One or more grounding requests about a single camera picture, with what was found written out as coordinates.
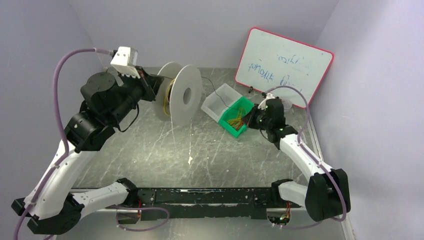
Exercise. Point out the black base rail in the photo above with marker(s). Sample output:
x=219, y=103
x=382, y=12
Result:
x=190, y=203

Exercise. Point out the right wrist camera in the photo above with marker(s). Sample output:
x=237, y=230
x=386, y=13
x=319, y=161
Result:
x=270, y=100

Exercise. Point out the grey perforated spool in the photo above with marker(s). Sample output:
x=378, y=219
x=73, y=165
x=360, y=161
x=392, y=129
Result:
x=185, y=95

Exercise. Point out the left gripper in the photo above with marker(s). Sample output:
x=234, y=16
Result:
x=148, y=86

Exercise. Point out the red framed whiteboard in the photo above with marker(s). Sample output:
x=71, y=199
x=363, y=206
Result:
x=292, y=70

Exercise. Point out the small clear plastic cup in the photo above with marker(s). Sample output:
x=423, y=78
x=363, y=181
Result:
x=287, y=104

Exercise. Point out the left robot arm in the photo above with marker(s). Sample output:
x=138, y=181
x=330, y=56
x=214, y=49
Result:
x=107, y=99

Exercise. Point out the clear plastic bin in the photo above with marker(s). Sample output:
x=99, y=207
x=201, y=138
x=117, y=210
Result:
x=219, y=101

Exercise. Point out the green plastic bin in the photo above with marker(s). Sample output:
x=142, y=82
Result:
x=231, y=119

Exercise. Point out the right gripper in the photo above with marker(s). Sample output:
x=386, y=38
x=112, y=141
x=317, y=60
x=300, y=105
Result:
x=253, y=120

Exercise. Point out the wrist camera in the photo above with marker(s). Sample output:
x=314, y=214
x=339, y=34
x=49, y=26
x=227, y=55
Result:
x=270, y=100
x=125, y=60

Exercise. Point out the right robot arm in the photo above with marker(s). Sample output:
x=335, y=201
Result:
x=326, y=195

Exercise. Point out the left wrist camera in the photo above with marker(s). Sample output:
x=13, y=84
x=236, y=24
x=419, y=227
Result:
x=125, y=60

